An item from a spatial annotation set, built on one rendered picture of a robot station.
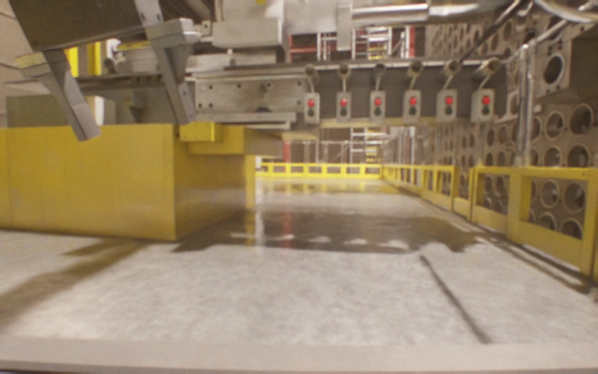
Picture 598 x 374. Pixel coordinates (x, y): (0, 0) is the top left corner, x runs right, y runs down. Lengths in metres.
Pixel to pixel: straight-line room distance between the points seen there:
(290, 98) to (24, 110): 2.02
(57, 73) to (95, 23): 0.09
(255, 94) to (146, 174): 0.75
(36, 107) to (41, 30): 2.45
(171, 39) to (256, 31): 1.54
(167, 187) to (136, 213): 0.23
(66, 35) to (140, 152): 1.31
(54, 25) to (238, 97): 1.50
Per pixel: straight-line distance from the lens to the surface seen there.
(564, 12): 0.80
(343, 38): 1.89
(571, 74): 2.47
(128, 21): 0.35
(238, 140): 1.54
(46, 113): 2.77
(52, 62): 0.43
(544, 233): 1.66
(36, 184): 2.18
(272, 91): 1.79
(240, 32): 1.90
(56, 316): 1.00
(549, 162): 3.31
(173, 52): 0.35
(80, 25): 0.38
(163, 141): 1.60
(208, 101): 1.92
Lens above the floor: 0.39
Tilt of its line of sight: 5 degrees down
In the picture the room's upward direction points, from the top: 1 degrees clockwise
